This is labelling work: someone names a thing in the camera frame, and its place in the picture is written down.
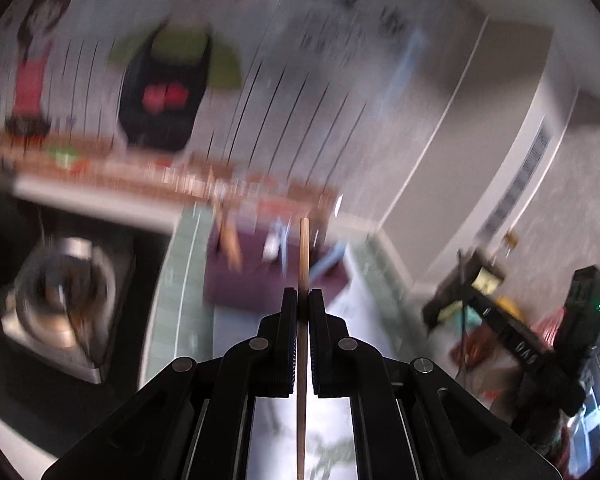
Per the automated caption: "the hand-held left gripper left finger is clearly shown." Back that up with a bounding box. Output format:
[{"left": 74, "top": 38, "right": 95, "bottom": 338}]
[{"left": 40, "top": 287, "right": 299, "bottom": 480}]

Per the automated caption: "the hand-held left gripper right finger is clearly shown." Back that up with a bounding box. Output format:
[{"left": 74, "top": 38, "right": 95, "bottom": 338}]
[{"left": 308, "top": 288, "right": 563, "bottom": 480}]

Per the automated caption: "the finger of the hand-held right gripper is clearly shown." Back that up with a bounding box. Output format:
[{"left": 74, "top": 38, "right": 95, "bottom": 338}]
[{"left": 422, "top": 293, "right": 554, "bottom": 369}]

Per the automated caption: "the purple utensil holder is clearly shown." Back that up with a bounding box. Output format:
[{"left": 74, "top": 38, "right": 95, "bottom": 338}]
[{"left": 202, "top": 210, "right": 352, "bottom": 312}]

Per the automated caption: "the wooden chopstick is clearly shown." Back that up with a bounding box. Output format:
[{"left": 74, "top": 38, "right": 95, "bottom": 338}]
[{"left": 296, "top": 218, "right": 310, "bottom": 479}]

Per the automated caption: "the blue plastic spoon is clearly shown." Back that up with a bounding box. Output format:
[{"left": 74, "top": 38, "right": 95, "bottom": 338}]
[{"left": 307, "top": 241, "right": 349, "bottom": 279}]

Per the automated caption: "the wooden spoon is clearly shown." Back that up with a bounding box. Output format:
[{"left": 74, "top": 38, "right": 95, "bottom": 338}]
[{"left": 214, "top": 199, "right": 244, "bottom": 269}]

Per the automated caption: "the jar of red chili flakes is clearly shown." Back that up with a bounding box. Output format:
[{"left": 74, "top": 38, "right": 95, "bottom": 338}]
[{"left": 532, "top": 307, "right": 567, "bottom": 349}]

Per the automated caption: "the clear jar with red print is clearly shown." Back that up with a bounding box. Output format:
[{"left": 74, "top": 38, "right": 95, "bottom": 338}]
[{"left": 452, "top": 327, "right": 518, "bottom": 409}]

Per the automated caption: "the dark bottle with yellow label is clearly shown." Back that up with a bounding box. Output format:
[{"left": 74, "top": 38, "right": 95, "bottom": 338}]
[{"left": 455, "top": 249, "right": 507, "bottom": 302}]

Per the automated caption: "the green and white tablecloth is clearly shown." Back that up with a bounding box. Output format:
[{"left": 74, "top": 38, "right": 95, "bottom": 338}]
[{"left": 140, "top": 204, "right": 433, "bottom": 480}]

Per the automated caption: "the wall vent grille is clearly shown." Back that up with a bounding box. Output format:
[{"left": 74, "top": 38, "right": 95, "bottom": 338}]
[{"left": 484, "top": 114, "right": 554, "bottom": 234}]

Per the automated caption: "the cartoon kitchen wall poster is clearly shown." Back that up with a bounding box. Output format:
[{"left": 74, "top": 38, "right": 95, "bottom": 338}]
[{"left": 0, "top": 0, "right": 431, "bottom": 211}]

